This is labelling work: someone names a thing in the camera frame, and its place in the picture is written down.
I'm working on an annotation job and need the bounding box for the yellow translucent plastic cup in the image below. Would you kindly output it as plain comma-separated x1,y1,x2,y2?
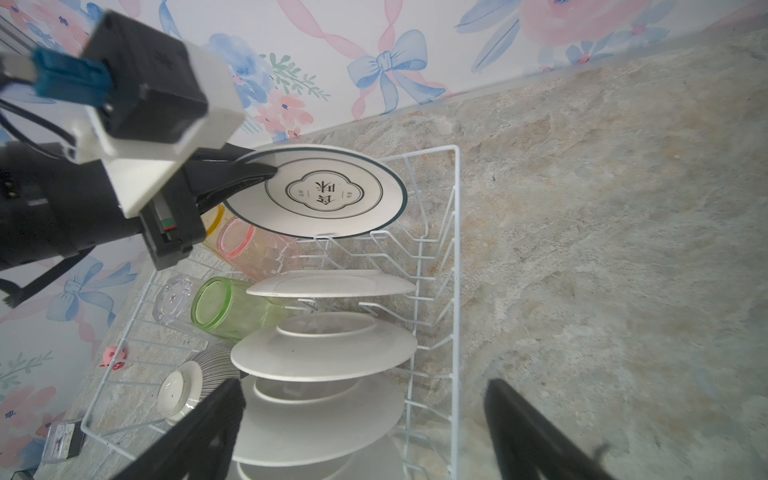
201,204,226,237

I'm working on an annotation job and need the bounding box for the white ribbed bowl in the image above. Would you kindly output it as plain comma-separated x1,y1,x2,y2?
156,347,240,425

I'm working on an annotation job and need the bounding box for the clear plastic cup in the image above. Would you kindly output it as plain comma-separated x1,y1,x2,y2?
152,275,200,326

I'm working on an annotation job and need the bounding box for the pink translucent plastic cup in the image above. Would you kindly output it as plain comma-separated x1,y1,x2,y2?
216,217,304,281

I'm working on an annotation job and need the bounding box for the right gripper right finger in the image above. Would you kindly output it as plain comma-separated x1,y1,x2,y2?
484,379,611,480

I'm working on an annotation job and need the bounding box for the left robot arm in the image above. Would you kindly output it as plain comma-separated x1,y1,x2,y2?
1,142,277,308

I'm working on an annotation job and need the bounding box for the white plate green rim logo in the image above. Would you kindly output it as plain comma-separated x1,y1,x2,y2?
224,144,408,239
232,373,405,467

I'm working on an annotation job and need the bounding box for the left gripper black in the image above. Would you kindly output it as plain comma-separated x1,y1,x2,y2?
83,142,280,272

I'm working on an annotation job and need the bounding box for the green translucent plastic cup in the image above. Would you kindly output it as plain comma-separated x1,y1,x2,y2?
190,276,289,343

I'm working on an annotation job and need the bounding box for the white wire dish rack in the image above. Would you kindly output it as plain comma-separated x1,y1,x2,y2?
56,145,462,479

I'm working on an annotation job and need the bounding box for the white plate in rack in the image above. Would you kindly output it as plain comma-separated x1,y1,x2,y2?
227,435,405,480

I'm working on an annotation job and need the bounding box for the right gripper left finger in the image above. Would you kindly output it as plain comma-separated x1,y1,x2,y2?
115,379,246,480

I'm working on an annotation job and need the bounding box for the small pink toy figure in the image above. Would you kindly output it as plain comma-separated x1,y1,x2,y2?
99,346,128,371

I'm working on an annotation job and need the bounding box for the small white square clock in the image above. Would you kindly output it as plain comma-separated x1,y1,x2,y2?
41,419,86,464

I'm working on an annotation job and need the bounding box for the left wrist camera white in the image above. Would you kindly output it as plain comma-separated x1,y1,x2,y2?
1,11,245,218

